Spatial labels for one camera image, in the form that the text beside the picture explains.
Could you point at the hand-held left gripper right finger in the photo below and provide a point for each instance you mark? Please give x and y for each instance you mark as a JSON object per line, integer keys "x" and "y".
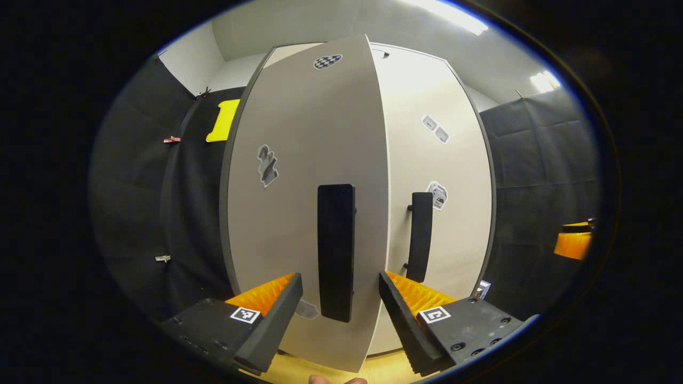
{"x": 405, "y": 325}

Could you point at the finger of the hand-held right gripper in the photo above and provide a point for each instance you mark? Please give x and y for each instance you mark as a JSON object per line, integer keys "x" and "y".
{"x": 573, "y": 246}

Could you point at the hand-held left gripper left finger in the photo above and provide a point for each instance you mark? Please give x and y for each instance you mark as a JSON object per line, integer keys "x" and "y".
{"x": 269, "y": 325}

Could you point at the white cabinet door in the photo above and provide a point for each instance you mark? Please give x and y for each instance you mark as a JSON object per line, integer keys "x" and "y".
{"x": 459, "y": 240}
{"x": 299, "y": 213}

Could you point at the black backdrop cloth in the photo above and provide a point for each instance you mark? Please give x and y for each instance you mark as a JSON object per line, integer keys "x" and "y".
{"x": 539, "y": 176}
{"x": 144, "y": 202}

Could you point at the white cloth clip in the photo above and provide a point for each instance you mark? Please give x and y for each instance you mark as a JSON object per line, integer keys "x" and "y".
{"x": 163, "y": 258}

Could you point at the small ceiling light panel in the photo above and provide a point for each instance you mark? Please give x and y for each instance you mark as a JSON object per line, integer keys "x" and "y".
{"x": 544, "y": 81}

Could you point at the long ceiling light panel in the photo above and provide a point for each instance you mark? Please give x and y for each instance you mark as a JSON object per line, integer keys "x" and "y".
{"x": 448, "y": 13}

